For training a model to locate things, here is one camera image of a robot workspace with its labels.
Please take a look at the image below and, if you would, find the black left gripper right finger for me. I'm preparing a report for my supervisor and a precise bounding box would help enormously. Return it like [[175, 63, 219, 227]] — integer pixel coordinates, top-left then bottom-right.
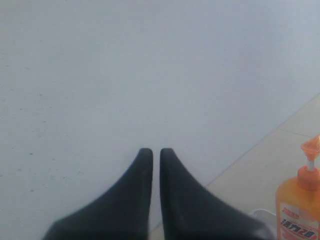
[[159, 148, 274, 240]]

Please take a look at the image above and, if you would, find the white plastic tray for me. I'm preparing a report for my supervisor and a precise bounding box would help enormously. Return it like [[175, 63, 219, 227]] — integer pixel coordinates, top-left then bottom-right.
[[249, 208, 277, 240]]

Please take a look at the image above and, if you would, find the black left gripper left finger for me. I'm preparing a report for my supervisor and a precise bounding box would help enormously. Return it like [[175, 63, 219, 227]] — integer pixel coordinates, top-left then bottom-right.
[[44, 148, 153, 240]]

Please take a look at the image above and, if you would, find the orange pump soap bottle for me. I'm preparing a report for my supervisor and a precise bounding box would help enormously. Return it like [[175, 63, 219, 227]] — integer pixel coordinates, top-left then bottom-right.
[[276, 135, 320, 240]]

